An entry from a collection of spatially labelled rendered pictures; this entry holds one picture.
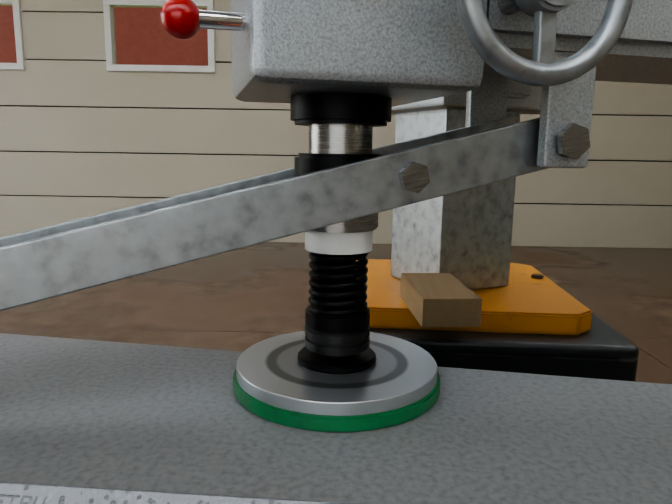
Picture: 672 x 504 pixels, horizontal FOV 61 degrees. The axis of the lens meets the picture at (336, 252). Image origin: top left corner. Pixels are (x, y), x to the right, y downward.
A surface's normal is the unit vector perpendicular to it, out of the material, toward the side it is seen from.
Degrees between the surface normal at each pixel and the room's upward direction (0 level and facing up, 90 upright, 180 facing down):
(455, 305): 90
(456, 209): 90
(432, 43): 90
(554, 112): 90
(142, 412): 0
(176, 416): 0
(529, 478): 0
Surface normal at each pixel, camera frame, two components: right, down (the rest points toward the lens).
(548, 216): 0.00, 0.18
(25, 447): 0.01, -0.98
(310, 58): 0.24, 0.18
